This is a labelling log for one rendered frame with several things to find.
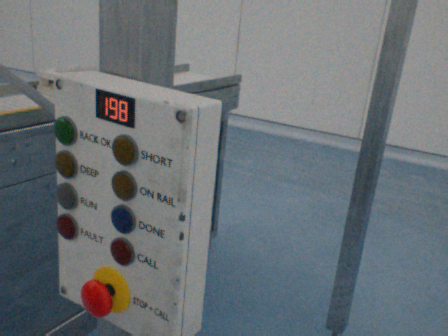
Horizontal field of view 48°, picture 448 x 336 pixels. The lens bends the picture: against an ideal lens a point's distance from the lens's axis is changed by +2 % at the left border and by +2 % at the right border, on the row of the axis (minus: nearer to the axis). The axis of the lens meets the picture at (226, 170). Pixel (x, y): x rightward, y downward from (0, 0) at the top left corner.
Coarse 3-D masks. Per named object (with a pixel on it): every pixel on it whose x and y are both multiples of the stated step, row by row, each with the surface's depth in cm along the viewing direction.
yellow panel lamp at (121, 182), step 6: (120, 174) 47; (114, 180) 47; (120, 180) 47; (126, 180) 46; (114, 186) 47; (120, 186) 47; (126, 186) 46; (132, 186) 46; (114, 192) 48; (120, 192) 47; (126, 192) 47; (132, 192) 47; (120, 198) 48; (126, 198) 47
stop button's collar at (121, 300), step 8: (96, 272) 53; (104, 272) 52; (112, 272) 51; (104, 280) 52; (112, 280) 52; (120, 280) 51; (120, 288) 51; (128, 288) 51; (112, 296) 53; (120, 296) 52; (128, 296) 51; (120, 304) 52; (128, 304) 52; (144, 304) 50; (112, 312) 53; (120, 312) 52; (160, 312) 49; (168, 320) 49
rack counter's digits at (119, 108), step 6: (102, 96) 46; (108, 96) 45; (102, 102) 46; (108, 102) 46; (114, 102) 45; (120, 102) 45; (126, 102) 44; (102, 108) 46; (108, 108) 46; (114, 108) 45; (120, 108) 45; (126, 108) 45; (102, 114) 46; (108, 114) 46; (114, 114) 46; (120, 114) 45; (126, 114) 45; (120, 120) 45; (126, 120) 45
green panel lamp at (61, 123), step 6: (60, 120) 49; (66, 120) 49; (54, 126) 50; (60, 126) 49; (66, 126) 49; (54, 132) 50; (60, 132) 50; (66, 132) 49; (72, 132) 49; (60, 138) 50; (66, 138) 49; (72, 138) 49; (66, 144) 50
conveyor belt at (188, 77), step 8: (176, 80) 198; (184, 80) 200; (192, 80) 201; (200, 80) 203; (208, 88) 189; (216, 88) 194; (16, 96) 148; (24, 96) 149; (48, 96) 152; (0, 104) 138; (8, 104) 139; (16, 104) 140; (24, 104) 140; (32, 104) 141; (48, 120) 130; (0, 128) 119; (8, 128) 121
